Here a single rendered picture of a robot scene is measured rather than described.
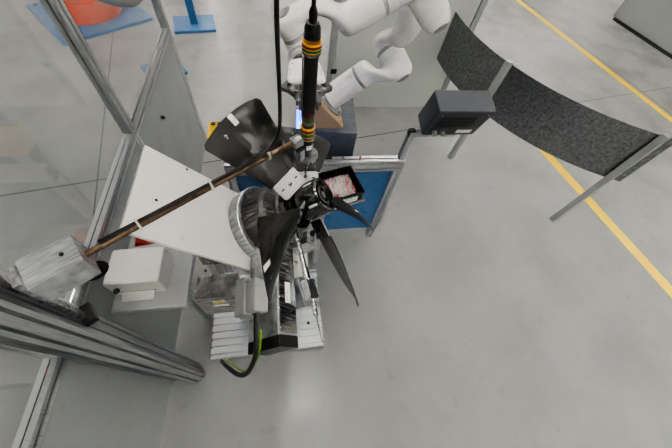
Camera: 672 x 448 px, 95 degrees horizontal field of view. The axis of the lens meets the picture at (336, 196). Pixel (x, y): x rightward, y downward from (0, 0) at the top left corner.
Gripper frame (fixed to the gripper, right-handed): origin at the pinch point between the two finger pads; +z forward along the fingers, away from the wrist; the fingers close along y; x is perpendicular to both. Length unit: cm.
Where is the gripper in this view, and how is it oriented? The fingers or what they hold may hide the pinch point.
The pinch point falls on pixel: (308, 101)
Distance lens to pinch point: 82.5
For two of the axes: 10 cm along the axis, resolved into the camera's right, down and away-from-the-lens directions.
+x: 1.1, -5.7, -8.2
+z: 1.3, 8.2, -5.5
